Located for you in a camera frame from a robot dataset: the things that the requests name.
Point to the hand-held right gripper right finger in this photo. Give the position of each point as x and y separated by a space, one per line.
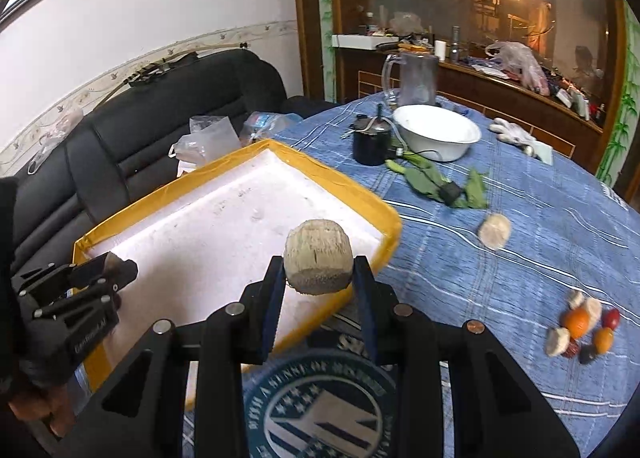
367 310

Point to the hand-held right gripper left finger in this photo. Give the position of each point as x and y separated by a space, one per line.
270 310

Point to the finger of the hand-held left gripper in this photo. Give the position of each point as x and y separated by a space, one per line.
100 275

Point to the beige cork-like round block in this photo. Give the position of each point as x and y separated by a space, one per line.
317 253

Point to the white foam tray yellow tape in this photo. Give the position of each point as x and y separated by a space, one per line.
200 218

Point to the small tan fruit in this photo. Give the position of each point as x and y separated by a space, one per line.
557 340
576 298

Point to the brown-red fruit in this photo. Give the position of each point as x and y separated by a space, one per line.
572 349

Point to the large orange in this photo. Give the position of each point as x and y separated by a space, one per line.
576 322

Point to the dark purple fruit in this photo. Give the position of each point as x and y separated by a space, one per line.
587 355

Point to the small orange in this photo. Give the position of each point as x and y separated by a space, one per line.
603 339

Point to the red round fruit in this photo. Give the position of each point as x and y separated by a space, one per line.
611 318

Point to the person's left hand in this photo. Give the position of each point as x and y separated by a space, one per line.
40 408

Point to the blue plaid tablecloth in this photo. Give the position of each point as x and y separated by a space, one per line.
500 288

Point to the small black device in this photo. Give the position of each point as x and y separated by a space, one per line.
450 192

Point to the green leaves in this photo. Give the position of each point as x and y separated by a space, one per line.
425 177

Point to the clear plastic bag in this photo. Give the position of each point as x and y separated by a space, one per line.
406 23
207 142
60 132

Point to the round tan fruit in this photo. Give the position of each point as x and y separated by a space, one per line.
495 232

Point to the black leather sofa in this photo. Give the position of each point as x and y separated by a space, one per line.
150 122

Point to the black cup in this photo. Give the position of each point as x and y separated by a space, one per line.
370 145

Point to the plastic water bottle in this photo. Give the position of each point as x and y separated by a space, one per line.
270 125

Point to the white bowl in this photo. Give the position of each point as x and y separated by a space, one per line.
435 130

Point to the wooden bow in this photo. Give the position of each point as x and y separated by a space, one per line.
150 68

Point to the white glove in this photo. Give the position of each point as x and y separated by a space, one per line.
512 131

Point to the pale green card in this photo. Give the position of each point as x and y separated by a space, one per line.
541 152

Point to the clear plastic pitcher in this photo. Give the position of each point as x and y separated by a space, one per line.
417 77

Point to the flat white box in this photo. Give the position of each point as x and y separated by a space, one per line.
362 40

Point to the white cup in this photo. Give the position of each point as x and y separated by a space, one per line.
440 50

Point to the metal thermos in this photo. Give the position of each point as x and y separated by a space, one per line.
455 45

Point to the white plastic bag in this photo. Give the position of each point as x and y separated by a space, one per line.
520 62

